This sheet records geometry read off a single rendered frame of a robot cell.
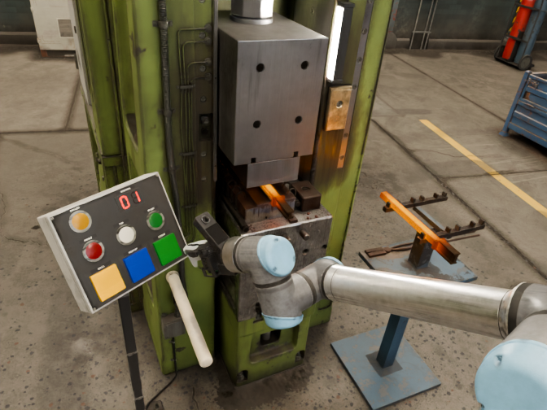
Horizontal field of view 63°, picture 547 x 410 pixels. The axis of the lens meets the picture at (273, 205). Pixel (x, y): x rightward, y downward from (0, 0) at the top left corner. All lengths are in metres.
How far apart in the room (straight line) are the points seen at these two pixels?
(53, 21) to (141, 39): 5.49
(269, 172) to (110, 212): 0.56
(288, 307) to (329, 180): 0.95
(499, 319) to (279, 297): 0.45
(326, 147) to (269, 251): 0.90
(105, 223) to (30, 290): 1.63
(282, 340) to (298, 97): 1.20
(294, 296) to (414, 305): 0.28
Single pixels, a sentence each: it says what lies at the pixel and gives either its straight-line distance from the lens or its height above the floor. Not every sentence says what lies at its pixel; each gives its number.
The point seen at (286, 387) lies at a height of 0.00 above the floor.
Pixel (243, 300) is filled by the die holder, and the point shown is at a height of 0.59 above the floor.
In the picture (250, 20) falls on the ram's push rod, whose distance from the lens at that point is 1.54.
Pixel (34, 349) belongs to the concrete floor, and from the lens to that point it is 2.56.
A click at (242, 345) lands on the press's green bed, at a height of 0.30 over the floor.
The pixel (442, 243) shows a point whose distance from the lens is 1.64.
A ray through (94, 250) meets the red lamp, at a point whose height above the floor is 1.09.
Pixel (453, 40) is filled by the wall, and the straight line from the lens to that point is 9.28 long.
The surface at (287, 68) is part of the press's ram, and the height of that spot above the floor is 1.48.
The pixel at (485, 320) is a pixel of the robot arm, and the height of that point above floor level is 1.34.
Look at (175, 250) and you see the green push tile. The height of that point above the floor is 1.00.
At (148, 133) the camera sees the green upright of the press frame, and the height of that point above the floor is 1.25.
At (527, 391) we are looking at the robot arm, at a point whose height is 1.41.
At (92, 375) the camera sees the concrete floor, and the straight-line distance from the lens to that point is 2.38.
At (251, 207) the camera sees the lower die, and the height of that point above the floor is 0.98.
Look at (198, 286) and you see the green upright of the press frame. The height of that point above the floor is 0.52.
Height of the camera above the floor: 1.87
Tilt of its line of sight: 33 degrees down
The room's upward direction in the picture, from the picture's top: 5 degrees clockwise
